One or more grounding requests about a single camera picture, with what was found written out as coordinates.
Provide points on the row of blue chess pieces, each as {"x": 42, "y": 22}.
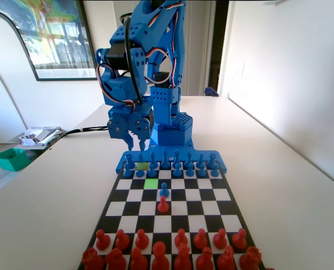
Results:
{"x": 120, "y": 166}

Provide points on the blue chess knight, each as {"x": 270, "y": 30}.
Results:
{"x": 200, "y": 160}

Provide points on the black and white chessboard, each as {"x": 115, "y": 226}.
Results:
{"x": 206, "y": 208}

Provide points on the blue geared gripper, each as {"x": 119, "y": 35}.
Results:
{"x": 126, "y": 126}

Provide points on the red chess pawn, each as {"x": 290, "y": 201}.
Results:
{"x": 181, "y": 241}
{"x": 239, "y": 240}
{"x": 162, "y": 206}
{"x": 122, "y": 242}
{"x": 142, "y": 242}
{"x": 200, "y": 241}
{"x": 102, "y": 242}
{"x": 220, "y": 241}

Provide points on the blue 3D-printed robot arm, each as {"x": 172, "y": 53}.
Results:
{"x": 166, "y": 112}

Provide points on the blue plastic part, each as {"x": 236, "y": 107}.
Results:
{"x": 211, "y": 92}

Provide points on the red chess knight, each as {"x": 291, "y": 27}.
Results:
{"x": 226, "y": 261}
{"x": 115, "y": 260}

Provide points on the blue chess rook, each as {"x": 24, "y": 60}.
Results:
{"x": 211, "y": 161}
{"x": 129, "y": 161}

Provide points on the blue chess pawn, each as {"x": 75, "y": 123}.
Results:
{"x": 177, "y": 171}
{"x": 140, "y": 173}
{"x": 202, "y": 171}
{"x": 152, "y": 171}
{"x": 127, "y": 172}
{"x": 214, "y": 171}
{"x": 189, "y": 171}
{"x": 164, "y": 191}

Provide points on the stack of papers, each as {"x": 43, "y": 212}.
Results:
{"x": 40, "y": 136}

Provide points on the red chess rook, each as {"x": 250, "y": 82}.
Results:
{"x": 93, "y": 260}
{"x": 250, "y": 258}

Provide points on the blue chess queen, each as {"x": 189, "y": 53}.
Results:
{"x": 177, "y": 157}

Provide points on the white arched panel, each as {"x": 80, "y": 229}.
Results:
{"x": 0, "y": 42}

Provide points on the red chess king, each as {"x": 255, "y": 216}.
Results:
{"x": 160, "y": 257}

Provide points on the blue chess king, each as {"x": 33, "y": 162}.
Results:
{"x": 164, "y": 160}

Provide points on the red chess queen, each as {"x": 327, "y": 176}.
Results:
{"x": 182, "y": 260}

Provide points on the blue chess bishop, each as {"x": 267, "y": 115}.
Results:
{"x": 188, "y": 159}
{"x": 153, "y": 161}

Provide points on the red chess bishop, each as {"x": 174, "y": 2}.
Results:
{"x": 139, "y": 261}
{"x": 204, "y": 261}

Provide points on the green plastic bin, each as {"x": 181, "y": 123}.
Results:
{"x": 11, "y": 159}

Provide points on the dark framed wall poster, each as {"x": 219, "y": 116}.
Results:
{"x": 59, "y": 42}

